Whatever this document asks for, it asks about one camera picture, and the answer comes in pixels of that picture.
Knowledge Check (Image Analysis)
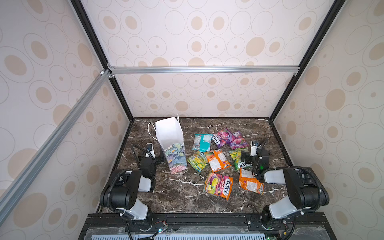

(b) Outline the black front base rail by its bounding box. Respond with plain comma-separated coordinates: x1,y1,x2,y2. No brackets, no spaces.
79,213,337,240

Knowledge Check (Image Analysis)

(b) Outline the black right corner post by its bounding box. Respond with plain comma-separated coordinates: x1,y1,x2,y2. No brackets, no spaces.
270,0,346,123

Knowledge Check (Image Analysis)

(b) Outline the yellow green snack packet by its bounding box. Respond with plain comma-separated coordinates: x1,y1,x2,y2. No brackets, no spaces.
188,151,209,173

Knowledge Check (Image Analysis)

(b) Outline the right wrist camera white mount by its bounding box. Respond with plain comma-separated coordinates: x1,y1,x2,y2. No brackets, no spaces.
250,141,259,157

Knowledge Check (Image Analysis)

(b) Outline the silver left aluminium rail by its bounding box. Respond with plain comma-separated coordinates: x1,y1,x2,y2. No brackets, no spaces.
1,69,112,225

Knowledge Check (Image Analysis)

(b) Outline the silver aluminium rail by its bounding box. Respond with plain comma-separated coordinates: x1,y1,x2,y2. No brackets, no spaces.
110,65,300,74
1,69,112,225

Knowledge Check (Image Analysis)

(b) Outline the black left corner post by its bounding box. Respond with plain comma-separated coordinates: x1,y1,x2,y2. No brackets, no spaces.
70,0,135,122

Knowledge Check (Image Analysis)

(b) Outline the pink candy packet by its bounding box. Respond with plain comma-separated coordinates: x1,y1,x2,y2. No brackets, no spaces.
229,131,249,150

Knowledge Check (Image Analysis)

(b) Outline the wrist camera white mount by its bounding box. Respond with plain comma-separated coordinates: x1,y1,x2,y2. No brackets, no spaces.
250,141,259,157
146,143,156,159

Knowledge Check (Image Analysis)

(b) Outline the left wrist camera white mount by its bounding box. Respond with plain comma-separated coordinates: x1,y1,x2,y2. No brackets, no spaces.
146,143,156,159

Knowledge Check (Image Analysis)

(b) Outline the teal snack packet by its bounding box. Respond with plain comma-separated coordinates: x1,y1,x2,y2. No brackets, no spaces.
192,134,213,152

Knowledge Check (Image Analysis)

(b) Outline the orange snack packet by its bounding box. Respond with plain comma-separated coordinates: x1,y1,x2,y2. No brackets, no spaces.
204,150,231,173
239,169,264,195

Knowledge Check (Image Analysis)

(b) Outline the white floral paper bag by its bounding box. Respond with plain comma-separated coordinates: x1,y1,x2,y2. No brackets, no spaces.
147,117,188,175

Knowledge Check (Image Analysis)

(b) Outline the silver rear aluminium rail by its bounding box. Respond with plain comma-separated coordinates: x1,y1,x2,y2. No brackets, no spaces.
110,65,300,74

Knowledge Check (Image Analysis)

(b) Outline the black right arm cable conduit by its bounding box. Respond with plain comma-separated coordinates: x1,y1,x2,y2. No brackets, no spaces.
254,137,330,211

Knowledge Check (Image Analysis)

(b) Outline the black corner post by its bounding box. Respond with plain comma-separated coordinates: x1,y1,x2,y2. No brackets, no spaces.
270,0,346,123
70,0,135,122

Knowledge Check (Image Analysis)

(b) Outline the green Fox's spring tea packet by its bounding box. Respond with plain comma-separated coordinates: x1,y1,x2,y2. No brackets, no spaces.
229,148,252,171

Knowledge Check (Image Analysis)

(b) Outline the purple Fox's candy packet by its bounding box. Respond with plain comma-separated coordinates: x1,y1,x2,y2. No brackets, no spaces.
212,128,234,149

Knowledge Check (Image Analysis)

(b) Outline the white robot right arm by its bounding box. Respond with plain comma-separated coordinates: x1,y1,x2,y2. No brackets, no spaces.
239,149,330,225

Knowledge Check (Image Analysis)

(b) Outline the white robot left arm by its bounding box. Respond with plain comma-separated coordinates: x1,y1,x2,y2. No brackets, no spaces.
100,156,156,225

